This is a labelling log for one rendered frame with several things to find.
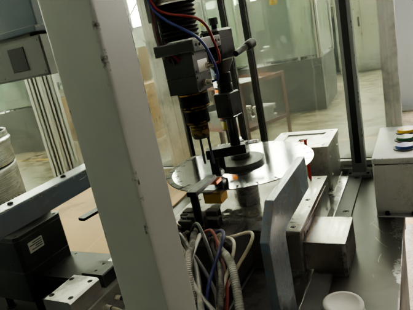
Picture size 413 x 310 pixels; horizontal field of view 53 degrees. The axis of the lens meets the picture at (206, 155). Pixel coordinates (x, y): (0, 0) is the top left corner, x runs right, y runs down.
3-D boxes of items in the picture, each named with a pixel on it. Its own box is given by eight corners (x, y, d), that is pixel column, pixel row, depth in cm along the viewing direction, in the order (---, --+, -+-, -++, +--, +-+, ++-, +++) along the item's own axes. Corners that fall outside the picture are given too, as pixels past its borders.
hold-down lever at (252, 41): (232, 55, 90) (229, 42, 89) (259, 50, 87) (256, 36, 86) (217, 59, 83) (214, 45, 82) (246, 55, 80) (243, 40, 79)
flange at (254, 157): (238, 173, 90) (236, 162, 89) (208, 166, 99) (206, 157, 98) (275, 157, 96) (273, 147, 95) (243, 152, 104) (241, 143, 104)
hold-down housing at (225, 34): (227, 115, 90) (209, 18, 84) (246, 114, 87) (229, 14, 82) (213, 121, 86) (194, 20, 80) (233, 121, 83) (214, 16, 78)
